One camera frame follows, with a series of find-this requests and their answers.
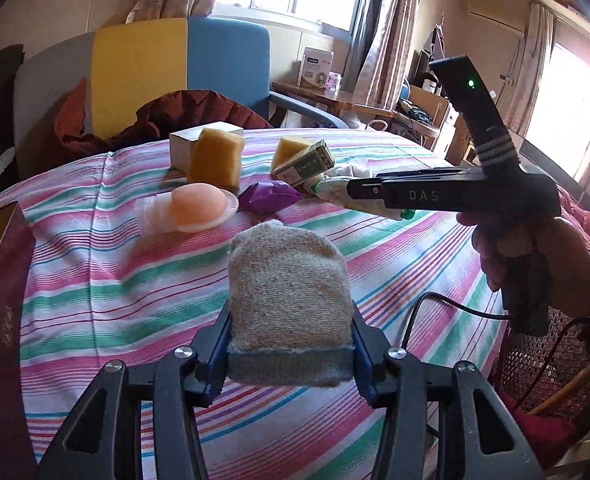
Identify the cluttered wooden shelf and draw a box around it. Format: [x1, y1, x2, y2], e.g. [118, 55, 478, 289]
[395, 35, 476, 161]

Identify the black cable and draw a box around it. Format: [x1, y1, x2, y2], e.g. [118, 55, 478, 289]
[405, 292, 510, 356]

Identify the purple packet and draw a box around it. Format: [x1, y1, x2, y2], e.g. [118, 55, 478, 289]
[237, 179, 300, 213]

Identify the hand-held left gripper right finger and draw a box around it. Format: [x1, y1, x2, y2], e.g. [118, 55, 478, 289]
[350, 305, 546, 480]

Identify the orange sponge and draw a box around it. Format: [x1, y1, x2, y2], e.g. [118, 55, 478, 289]
[187, 127, 246, 191]

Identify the dark red jacket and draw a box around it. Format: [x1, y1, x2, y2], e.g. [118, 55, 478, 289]
[54, 77, 276, 153]

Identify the white blue product box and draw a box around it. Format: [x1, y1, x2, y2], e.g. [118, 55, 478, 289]
[297, 47, 336, 88]

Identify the wicker chair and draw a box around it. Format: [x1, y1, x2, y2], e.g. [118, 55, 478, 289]
[490, 305, 590, 431]

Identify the beige knit sock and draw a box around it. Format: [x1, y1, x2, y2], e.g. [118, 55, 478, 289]
[226, 219, 354, 387]

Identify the side window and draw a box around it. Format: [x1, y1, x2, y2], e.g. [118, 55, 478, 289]
[525, 40, 590, 181]

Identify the white cotton wad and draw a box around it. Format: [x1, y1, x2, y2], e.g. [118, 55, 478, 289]
[332, 157, 376, 181]

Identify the person's right hand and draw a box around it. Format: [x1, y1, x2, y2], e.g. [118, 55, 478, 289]
[457, 209, 590, 319]

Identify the yellow sponge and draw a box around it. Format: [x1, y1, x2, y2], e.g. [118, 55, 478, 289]
[271, 135, 316, 173]

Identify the white green toothpaste tube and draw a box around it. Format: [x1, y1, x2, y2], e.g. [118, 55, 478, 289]
[309, 175, 416, 222]

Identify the wooden desk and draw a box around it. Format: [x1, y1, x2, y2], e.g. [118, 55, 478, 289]
[272, 80, 400, 117]

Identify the striped pink curtain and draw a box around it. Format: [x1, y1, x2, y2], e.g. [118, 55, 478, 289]
[342, 0, 420, 111]

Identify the dark red storage box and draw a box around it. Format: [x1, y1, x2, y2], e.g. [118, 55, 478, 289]
[0, 201, 38, 480]

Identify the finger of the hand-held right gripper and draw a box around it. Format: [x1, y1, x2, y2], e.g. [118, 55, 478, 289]
[347, 176, 388, 211]

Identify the grey yellow blue chair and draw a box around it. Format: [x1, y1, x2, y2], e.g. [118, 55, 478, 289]
[0, 16, 350, 201]

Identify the small white cardboard box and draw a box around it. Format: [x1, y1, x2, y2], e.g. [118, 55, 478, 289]
[169, 122, 243, 171]

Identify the striped tablecloth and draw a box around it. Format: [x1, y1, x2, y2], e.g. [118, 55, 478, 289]
[0, 127, 576, 480]

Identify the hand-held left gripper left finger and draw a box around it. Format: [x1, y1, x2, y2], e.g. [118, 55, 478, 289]
[37, 304, 233, 480]

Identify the green cardboard box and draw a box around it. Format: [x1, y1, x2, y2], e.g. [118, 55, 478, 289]
[272, 140, 336, 183]

